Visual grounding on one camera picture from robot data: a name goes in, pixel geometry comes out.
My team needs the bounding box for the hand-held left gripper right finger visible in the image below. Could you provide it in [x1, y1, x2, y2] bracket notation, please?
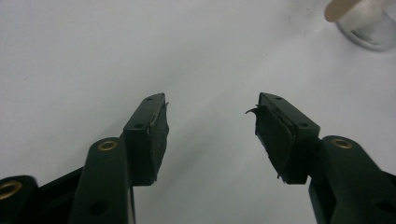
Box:
[245, 91, 396, 224]

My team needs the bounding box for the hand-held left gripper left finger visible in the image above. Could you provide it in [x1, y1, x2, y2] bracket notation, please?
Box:
[67, 92, 170, 224]

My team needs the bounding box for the clear glass cup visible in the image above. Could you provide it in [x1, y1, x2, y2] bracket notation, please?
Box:
[335, 0, 396, 52]

